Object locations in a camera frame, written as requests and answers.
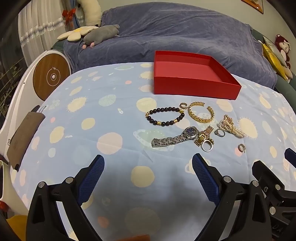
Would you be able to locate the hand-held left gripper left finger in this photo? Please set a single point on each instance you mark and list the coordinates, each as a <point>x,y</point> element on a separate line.
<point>92,178</point>

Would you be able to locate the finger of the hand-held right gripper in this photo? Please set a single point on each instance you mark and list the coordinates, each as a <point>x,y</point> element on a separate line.
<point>291,156</point>
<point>266,171</point>

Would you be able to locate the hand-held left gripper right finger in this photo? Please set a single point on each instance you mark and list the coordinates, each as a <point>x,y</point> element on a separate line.
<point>205,178</point>

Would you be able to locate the gold watch band piece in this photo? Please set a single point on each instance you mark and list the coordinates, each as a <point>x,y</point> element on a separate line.
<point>200,139</point>

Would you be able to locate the silver wrist watch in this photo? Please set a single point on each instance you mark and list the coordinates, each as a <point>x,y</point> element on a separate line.
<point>190,132</point>

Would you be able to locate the small gold hoop earring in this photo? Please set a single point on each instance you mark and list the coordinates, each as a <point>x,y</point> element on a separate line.
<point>182,107</point>

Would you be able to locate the red cardboard box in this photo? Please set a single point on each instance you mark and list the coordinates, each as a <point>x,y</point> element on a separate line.
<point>185,85</point>

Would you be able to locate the small silver hoop earring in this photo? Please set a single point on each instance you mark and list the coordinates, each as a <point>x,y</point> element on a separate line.
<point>242,145</point>

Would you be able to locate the green sofa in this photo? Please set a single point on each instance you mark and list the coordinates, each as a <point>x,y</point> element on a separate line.
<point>286,92</point>

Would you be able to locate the light blue printed tablecloth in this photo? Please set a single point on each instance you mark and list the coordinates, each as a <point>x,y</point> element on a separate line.
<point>92,104</point>

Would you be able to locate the yellow object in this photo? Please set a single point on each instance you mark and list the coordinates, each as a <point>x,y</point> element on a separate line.
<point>17,228</point>

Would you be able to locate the yellow cushion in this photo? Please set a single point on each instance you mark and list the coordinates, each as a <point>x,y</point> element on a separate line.
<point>275,61</point>

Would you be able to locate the white machine with wooden disc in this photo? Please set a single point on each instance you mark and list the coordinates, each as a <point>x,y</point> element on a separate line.
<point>52,76</point>

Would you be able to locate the pale patterned cushion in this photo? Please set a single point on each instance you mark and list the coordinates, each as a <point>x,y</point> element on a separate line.
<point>274,47</point>

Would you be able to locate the red monkey plush toy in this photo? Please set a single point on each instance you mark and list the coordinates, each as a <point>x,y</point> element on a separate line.
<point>282,44</point>

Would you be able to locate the cream flower cushion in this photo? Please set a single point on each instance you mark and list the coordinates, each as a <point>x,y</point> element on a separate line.
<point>74,34</point>

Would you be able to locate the grey plush toy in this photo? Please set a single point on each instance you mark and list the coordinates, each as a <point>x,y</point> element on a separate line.
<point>101,33</point>

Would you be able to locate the blue-grey blanket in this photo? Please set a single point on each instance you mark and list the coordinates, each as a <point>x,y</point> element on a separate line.
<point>185,30</point>

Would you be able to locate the blue curtain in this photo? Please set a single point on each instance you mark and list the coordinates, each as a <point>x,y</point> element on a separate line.
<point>74,20</point>

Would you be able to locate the white curtain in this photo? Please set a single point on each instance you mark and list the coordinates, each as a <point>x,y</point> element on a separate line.
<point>39,23</point>

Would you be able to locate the red bow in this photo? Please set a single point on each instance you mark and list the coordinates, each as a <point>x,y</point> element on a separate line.
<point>69,14</point>

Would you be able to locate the white plush toy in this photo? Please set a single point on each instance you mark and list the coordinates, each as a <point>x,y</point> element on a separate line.
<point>92,11</point>

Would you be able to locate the wall picture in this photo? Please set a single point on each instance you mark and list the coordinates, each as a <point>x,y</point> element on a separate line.
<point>254,5</point>

